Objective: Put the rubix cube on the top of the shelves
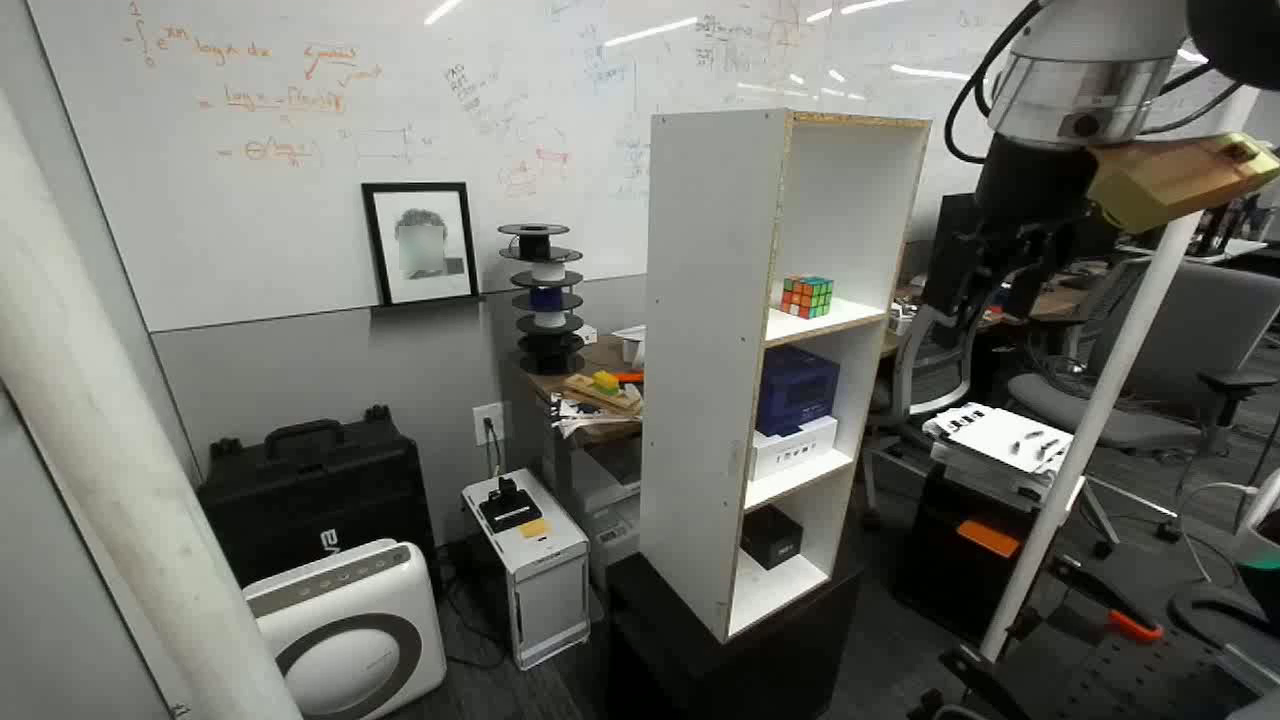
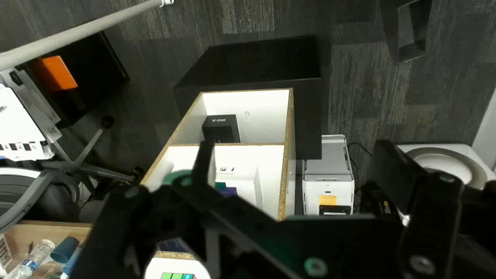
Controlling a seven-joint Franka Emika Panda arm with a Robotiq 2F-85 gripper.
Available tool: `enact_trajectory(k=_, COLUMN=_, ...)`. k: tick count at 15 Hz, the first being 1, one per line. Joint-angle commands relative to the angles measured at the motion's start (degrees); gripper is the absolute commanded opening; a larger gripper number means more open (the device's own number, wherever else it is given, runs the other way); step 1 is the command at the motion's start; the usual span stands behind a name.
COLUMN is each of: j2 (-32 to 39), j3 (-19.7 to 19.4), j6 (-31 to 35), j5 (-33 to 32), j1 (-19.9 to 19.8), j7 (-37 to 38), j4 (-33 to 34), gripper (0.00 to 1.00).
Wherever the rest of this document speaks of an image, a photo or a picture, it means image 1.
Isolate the white computer tower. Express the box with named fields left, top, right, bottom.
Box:
left=461, top=469, right=591, bottom=672

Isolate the white air purifier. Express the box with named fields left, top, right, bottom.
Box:
left=245, top=541, right=448, bottom=720

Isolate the white shelf unit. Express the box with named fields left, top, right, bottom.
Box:
left=639, top=109, right=929, bottom=641

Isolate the cluttered wooden desk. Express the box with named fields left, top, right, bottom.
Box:
left=533, top=324, right=644, bottom=442

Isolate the white box on shelf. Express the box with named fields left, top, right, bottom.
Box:
left=749, top=417, right=842, bottom=476

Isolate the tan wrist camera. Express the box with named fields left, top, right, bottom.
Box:
left=1088, top=131, right=1280, bottom=234

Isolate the white wall outlet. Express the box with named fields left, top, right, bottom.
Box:
left=472, top=399, right=509, bottom=442

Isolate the small black box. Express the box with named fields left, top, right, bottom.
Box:
left=740, top=507, right=805, bottom=567

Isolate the white support pole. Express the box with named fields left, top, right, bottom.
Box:
left=975, top=83, right=1266, bottom=667

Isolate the white foreground pole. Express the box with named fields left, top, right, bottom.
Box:
left=0, top=99, right=301, bottom=720

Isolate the black hard case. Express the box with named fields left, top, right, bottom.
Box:
left=198, top=404, right=435, bottom=582

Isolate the white controller panel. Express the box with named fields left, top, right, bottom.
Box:
left=926, top=404, right=1073, bottom=476

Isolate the black stand under shelf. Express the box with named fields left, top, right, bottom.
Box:
left=605, top=556, right=859, bottom=720

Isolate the white whiteboard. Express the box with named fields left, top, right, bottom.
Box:
left=23, top=0, right=1025, bottom=333

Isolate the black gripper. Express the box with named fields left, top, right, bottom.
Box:
left=973, top=136, right=1099, bottom=269

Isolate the orange handled clamp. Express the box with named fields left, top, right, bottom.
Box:
left=1050, top=556, right=1166, bottom=645

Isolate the black device on tower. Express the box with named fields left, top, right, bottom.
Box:
left=481, top=476, right=540, bottom=533

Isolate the framed portrait picture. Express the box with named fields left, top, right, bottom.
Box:
left=361, top=181, right=477, bottom=307

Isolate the blue box on shelf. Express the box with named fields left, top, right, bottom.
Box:
left=757, top=349, right=842, bottom=434

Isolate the grey office chair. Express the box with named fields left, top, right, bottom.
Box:
left=1006, top=255, right=1280, bottom=543

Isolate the stack of black spools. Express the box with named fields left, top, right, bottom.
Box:
left=504, top=224, right=584, bottom=377

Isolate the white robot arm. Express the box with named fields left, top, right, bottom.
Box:
left=945, top=0, right=1280, bottom=263

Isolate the black mesh office chair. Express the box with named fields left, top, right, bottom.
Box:
left=892, top=191, right=985, bottom=418

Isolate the multicolour rubix cube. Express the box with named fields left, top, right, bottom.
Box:
left=781, top=275, right=831, bottom=321

